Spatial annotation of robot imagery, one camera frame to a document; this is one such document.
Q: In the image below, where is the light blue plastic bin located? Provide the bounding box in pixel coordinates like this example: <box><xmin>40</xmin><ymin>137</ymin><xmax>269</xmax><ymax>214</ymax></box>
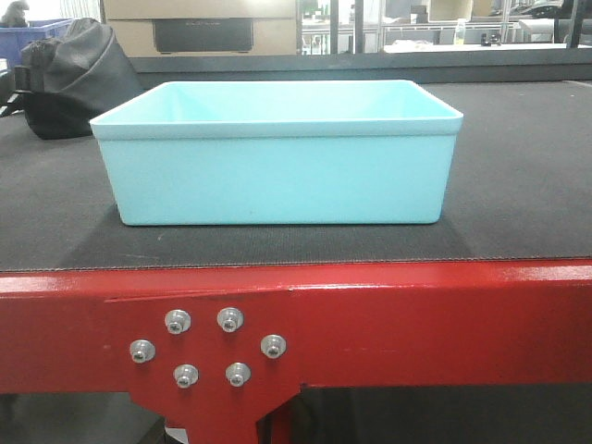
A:
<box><xmin>91</xmin><ymin>80</ymin><xmax>463</xmax><ymax>226</ymax></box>

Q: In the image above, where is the black conveyor belt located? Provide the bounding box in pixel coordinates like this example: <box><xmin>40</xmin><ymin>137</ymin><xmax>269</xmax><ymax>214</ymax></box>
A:
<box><xmin>1</xmin><ymin>81</ymin><xmax>591</xmax><ymax>272</ymax></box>

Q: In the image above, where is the silver bolt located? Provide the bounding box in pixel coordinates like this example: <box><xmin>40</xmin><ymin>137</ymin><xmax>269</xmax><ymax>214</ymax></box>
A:
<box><xmin>173</xmin><ymin>364</ymin><xmax>200</xmax><ymax>389</ymax></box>
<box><xmin>216</xmin><ymin>307</ymin><xmax>244</xmax><ymax>333</ymax></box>
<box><xmin>129</xmin><ymin>339</ymin><xmax>156</xmax><ymax>364</ymax></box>
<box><xmin>225</xmin><ymin>362</ymin><xmax>252</xmax><ymax>388</ymax></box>
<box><xmin>165</xmin><ymin>309</ymin><xmax>191</xmax><ymax>335</ymax></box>
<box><xmin>260</xmin><ymin>334</ymin><xmax>287</xmax><ymax>360</ymax></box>

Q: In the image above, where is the cardboard box with black panel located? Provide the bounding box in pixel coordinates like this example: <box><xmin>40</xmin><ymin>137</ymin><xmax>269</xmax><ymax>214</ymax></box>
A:
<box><xmin>102</xmin><ymin>0</ymin><xmax>302</xmax><ymax>57</ymax></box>

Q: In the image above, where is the black fabric bag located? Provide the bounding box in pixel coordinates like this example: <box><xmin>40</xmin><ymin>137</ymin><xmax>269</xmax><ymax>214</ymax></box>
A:
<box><xmin>15</xmin><ymin>18</ymin><xmax>143</xmax><ymax>140</ymax></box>

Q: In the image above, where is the blue crate in background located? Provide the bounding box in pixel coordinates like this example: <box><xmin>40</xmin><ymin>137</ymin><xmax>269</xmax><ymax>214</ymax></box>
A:
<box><xmin>1</xmin><ymin>18</ymin><xmax>73</xmax><ymax>68</ymax></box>

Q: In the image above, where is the red conveyor frame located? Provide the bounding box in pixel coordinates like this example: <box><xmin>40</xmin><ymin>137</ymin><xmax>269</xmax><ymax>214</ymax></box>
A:
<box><xmin>1</xmin><ymin>259</ymin><xmax>591</xmax><ymax>443</ymax></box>

